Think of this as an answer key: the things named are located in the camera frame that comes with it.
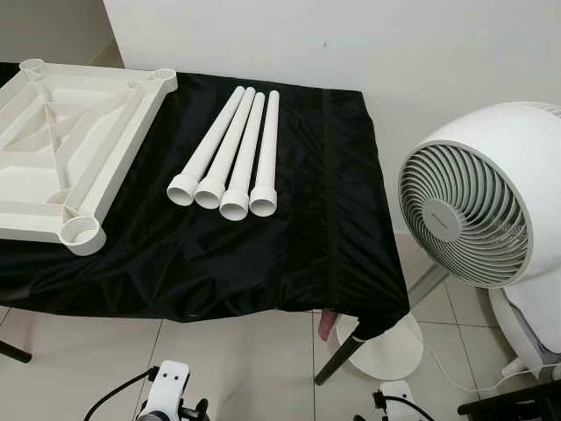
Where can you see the white plastic table top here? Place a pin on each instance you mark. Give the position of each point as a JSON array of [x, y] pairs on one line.
[[53, 149]]

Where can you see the black metal table leg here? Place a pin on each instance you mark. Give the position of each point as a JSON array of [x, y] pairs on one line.
[[337, 360], [13, 351]]

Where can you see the white round stand base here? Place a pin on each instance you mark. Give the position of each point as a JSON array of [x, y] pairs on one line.
[[390, 351]]

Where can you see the black low shelf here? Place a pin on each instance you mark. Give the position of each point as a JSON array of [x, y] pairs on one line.
[[517, 405]]

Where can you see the white grey floor appliance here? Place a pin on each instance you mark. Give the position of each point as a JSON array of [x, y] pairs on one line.
[[526, 329]]

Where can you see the black table cloth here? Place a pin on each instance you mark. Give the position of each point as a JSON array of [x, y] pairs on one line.
[[307, 219]]

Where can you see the white round fan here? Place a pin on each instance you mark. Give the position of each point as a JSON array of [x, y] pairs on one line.
[[465, 210]]

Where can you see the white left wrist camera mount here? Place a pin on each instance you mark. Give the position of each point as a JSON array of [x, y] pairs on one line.
[[166, 386]]

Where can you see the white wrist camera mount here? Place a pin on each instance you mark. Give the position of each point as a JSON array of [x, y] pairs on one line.
[[166, 386], [396, 403]]

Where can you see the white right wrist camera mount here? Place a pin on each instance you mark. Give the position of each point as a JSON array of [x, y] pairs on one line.
[[396, 403]]

